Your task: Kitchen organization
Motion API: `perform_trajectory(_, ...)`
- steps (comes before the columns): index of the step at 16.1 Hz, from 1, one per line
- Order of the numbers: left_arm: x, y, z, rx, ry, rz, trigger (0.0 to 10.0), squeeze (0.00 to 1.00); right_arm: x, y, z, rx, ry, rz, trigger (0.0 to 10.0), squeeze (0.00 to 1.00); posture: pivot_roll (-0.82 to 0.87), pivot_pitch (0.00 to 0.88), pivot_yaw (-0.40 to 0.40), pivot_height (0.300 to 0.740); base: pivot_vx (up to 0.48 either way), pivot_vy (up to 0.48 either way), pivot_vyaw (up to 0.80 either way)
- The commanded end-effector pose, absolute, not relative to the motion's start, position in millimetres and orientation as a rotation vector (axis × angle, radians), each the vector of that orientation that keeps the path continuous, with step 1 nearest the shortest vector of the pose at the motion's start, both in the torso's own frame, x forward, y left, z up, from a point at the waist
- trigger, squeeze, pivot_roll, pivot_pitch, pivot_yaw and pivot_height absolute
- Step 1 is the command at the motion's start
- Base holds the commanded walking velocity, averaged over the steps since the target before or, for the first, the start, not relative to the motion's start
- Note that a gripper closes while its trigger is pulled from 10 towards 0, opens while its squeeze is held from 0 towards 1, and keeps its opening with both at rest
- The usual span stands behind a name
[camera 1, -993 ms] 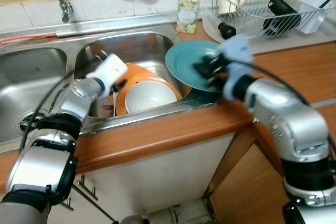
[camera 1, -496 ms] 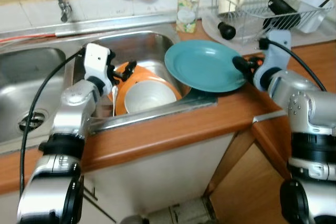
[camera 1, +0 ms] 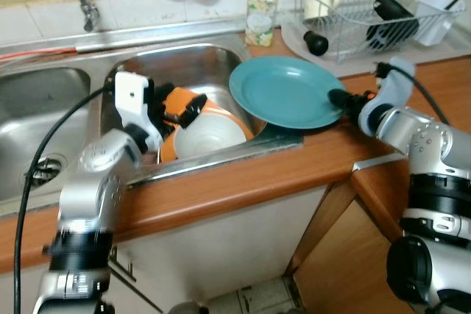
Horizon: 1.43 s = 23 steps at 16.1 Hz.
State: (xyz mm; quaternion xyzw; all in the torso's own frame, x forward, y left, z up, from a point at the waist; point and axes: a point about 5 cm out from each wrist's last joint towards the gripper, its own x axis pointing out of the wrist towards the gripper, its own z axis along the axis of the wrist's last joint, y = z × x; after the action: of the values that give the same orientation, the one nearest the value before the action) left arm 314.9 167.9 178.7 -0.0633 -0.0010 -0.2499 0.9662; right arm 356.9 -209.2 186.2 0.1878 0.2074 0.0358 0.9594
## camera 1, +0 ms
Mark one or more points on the metal sink drain strainer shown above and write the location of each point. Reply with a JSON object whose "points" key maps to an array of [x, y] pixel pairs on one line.
{"points": [[40, 170]]}

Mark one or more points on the orange bowl with black stripes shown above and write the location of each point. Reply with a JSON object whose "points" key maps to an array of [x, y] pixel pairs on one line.
{"points": [[228, 104]]}

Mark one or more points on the stainless steel double sink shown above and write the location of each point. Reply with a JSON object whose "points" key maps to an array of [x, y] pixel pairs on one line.
{"points": [[184, 64]]}

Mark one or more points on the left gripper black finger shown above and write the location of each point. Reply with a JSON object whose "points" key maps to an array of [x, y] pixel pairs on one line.
{"points": [[193, 104], [179, 121]]}

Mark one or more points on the small black cup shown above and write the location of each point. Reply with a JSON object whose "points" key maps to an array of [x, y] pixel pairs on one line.
{"points": [[316, 43]]}

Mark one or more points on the black bottle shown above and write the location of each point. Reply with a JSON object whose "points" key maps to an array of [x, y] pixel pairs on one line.
{"points": [[392, 9]]}

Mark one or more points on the cream white bowl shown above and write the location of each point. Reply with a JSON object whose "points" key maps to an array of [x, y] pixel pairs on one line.
{"points": [[210, 137]]}

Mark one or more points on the grey robot foot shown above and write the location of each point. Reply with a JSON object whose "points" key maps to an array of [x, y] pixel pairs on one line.
{"points": [[250, 299]]}

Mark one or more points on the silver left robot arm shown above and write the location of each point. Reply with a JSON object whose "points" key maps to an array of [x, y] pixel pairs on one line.
{"points": [[96, 182]]}

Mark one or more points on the white plastic utensil holder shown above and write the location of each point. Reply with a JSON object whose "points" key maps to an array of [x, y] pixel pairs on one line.
{"points": [[436, 21]]}

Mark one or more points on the white cabinet front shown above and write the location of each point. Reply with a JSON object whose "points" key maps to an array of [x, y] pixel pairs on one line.
{"points": [[228, 244]]}

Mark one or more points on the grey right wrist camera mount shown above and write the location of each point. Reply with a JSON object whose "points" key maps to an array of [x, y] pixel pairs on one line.
{"points": [[394, 90]]}

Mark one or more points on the clear soap pump bottle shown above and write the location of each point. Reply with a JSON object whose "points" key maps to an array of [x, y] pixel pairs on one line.
{"points": [[261, 16]]}

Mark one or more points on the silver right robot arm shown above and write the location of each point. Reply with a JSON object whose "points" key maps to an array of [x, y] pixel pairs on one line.
{"points": [[419, 137]]}

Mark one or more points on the brown wooden cabinet door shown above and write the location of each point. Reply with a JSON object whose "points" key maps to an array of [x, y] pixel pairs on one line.
{"points": [[342, 262]]}

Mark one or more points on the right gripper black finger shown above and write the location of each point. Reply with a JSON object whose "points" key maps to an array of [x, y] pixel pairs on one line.
{"points": [[337, 98]]}

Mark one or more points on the cream mug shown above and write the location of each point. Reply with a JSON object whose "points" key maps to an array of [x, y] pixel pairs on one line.
{"points": [[320, 1]]}

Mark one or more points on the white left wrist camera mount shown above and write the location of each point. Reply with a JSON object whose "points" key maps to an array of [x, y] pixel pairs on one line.
{"points": [[131, 97]]}

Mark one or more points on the grey drying mat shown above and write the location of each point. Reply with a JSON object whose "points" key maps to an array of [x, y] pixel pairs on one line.
{"points": [[438, 56]]}

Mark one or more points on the teal plate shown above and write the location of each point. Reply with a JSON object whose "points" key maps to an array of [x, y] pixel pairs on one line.
{"points": [[283, 90]]}

